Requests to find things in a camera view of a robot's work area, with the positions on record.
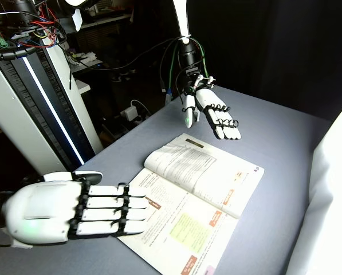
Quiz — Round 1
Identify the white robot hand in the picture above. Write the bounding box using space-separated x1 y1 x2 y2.
2 170 149 249
182 87 242 141

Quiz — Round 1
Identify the white power adapter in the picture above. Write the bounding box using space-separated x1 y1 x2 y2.
124 106 139 121

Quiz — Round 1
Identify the grey table cloth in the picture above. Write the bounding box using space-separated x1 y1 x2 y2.
0 84 332 275

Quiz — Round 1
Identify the white robot body column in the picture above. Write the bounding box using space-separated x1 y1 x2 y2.
0 40 104 176

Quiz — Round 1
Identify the dark storage shelf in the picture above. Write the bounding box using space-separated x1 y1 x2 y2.
73 0 137 40

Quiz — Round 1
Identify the open printed textbook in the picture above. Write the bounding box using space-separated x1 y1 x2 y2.
117 132 265 275

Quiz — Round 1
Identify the white paper tag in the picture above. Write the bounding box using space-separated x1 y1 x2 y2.
72 8 84 32

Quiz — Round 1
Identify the green cable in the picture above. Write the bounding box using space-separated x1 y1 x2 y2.
169 37 210 94

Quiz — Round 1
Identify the white adapter cable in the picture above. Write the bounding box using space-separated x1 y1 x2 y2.
129 99 152 119

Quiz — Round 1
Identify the long black cable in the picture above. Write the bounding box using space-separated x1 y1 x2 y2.
69 38 178 72

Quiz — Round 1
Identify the black head unit with wires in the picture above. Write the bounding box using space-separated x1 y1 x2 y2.
0 0 69 61

